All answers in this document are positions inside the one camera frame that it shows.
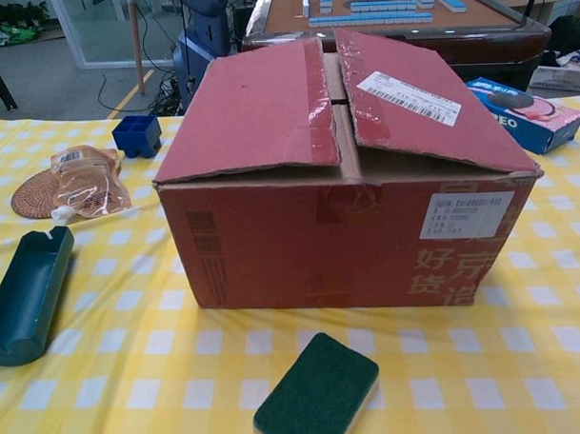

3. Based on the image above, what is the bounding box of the yellow white checkered tablecloth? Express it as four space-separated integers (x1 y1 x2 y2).
0 94 580 434

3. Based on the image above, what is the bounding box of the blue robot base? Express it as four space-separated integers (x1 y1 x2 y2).
170 0 235 112

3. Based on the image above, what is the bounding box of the blue four-cell plastic block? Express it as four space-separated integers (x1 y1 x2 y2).
110 114 163 161

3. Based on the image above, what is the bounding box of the blue Oreo cookie box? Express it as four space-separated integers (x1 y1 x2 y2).
464 72 580 158

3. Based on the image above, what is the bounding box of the clear plastic snack bag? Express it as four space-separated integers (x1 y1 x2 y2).
48 144 133 223

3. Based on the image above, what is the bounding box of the round woven rattan coaster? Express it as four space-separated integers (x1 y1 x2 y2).
10 171 67 221

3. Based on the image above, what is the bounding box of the large red cardboard box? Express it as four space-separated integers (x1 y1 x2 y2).
148 20 550 321

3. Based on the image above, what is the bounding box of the black bag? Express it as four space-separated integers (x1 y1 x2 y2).
547 14 580 59

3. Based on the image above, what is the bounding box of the brown mahjong table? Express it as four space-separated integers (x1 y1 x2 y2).
240 0 553 102

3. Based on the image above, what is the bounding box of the black cable tangle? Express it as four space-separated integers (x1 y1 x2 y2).
149 68 188 116

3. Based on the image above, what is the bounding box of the white mesh basket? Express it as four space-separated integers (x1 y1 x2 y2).
528 64 580 95

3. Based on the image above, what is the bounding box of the wooden stick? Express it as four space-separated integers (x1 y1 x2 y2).
127 0 147 96

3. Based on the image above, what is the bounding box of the green yellow sponge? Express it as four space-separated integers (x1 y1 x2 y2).
250 330 383 434

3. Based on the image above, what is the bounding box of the green foliage pile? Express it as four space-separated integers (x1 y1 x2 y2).
0 1 51 48

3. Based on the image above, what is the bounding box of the black tripod stand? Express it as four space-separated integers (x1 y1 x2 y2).
523 0 545 29

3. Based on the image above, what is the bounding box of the dark teal plastic tray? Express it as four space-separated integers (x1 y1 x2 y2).
0 225 80 367

